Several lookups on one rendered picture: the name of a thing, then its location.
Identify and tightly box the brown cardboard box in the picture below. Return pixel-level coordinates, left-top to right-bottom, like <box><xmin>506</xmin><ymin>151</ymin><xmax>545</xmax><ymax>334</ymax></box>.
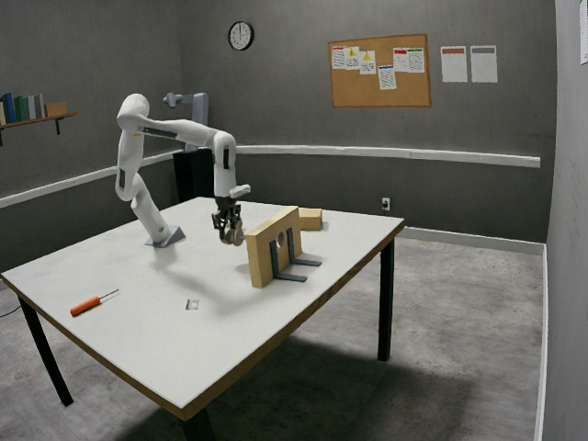
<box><xmin>300</xmin><ymin>209</ymin><xmax>322</xmax><ymax>231</ymax></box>

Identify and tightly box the tan wooden board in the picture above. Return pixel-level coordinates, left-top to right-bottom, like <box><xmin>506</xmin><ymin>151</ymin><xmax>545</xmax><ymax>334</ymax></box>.
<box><xmin>245</xmin><ymin>206</ymin><xmax>302</xmax><ymax>288</ymax></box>

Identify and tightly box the beige door knob with square spindle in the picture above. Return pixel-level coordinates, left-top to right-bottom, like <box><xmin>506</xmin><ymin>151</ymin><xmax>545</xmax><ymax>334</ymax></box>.
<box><xmin>221</xmin><ymin>228</ymin><xmax>245</xmax><ymax>247</ymax></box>

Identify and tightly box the orange-handled screwdriver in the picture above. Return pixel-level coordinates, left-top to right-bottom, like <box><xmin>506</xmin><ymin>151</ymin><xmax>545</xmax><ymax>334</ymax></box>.
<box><xmin>70</xmin><ymin>289</ymin><xmax>118</xmax><ymax>316</ymax></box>

